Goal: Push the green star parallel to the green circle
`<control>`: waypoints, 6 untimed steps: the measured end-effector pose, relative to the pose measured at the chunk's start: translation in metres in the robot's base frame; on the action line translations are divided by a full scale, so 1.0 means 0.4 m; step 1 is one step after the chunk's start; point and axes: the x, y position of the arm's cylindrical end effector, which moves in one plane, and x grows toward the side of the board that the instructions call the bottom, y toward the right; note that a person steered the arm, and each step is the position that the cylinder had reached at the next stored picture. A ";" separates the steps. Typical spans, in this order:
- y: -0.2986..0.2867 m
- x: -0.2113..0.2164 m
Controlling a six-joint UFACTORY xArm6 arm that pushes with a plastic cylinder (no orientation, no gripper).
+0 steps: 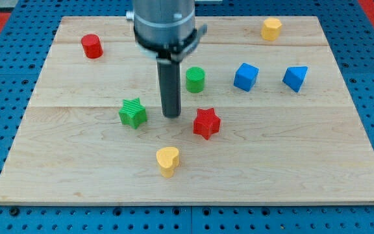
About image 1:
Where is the blue triangular prism block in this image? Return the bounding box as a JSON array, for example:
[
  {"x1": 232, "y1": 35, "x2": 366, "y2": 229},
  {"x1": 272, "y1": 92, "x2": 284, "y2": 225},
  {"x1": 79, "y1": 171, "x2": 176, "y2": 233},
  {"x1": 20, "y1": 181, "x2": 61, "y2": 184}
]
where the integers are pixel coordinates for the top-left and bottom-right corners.
[{"x1": 282, "y1": 66, "x2": 308, "y2": 93}]

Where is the green cylinder block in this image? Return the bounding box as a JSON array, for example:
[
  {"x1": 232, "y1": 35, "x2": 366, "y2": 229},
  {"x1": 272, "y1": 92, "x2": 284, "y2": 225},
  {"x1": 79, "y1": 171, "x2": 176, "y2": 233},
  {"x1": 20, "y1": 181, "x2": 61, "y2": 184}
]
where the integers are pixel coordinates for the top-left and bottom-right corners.
[{"x1": 186, "y1": 66, "x2": 206, "y2": 93}]

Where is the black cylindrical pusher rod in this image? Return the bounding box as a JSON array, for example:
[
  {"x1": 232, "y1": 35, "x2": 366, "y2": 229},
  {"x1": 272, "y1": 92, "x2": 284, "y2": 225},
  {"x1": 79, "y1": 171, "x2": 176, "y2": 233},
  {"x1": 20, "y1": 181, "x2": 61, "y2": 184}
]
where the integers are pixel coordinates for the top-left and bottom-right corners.
[{"x1": 157, "y1": 62, "x2": 181, "y2": 118}]

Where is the green star block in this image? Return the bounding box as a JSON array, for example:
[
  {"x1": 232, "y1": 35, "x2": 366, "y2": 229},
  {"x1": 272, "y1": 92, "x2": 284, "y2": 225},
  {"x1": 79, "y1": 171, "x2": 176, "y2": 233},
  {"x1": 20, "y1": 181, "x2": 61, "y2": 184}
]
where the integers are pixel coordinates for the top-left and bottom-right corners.
[{"x1": 118, "y1": 98, "x2": 147, "y2": 129}]

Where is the wooden board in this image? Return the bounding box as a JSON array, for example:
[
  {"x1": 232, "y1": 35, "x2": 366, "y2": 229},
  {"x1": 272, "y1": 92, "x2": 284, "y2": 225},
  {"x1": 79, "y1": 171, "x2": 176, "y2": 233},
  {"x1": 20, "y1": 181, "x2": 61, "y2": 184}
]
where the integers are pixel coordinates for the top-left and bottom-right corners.
[{"x1": 0, "y1": 16, "x2": 374, "y2": 206}]

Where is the blue cube block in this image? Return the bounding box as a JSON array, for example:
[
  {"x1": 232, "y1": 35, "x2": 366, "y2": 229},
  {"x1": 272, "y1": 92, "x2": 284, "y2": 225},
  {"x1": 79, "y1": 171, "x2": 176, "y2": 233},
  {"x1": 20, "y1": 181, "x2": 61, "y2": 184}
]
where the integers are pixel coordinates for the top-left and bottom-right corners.
[{"x1": 233, "y1": 63, "x2": 259, "y2": 92}]

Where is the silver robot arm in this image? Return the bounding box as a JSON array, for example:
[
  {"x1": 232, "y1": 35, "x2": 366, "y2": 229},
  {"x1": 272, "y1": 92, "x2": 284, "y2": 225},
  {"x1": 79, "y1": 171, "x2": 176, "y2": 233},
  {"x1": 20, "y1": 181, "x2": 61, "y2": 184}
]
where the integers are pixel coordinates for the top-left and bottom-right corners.
[{"x1": 125, "y1": 0, "x2": 207, "y2": 118}]

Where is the black clamp mount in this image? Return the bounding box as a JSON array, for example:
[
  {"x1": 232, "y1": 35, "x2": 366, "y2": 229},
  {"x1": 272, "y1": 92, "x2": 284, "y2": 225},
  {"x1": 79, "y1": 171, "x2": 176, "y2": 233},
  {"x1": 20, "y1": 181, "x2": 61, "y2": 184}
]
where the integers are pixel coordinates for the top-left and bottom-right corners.
[{"x1": 134, "y1": 24, "x2": 207, "y2": 63}]

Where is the red cylinder block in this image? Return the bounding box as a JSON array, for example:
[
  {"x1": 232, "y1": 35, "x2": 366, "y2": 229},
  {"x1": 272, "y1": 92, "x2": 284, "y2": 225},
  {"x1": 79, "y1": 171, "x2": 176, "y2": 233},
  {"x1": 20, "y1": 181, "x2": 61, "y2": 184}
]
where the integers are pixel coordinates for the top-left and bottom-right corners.
[{"x1": 81, "y1": 34, "x2": 103, "y2": 59}]

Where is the red star block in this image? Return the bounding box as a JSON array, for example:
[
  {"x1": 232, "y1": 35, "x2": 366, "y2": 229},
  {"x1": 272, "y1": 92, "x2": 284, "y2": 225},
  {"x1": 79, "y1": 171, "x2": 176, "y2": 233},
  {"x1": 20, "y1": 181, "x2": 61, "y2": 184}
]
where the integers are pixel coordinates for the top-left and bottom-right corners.
[{"x1": 193, "y1": 108, "x2": 221, "y2": 140}]

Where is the yellow hexagon block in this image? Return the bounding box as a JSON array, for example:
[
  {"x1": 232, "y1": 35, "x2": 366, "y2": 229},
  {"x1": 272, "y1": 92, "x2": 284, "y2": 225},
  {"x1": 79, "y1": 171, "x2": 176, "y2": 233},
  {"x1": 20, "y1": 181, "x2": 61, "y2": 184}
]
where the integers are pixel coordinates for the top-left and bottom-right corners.
[{"x1": 261, "y1": 18, "x2": 282, "y2": 41}]

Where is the yellow heart block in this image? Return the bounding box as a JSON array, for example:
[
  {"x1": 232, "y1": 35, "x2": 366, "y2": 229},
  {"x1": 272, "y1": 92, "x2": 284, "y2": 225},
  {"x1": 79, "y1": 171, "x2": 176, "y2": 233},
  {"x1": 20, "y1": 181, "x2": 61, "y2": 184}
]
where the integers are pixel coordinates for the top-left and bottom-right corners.
[{"x1": 156, "y1": 146, "x2": 180, "y2": 178}]

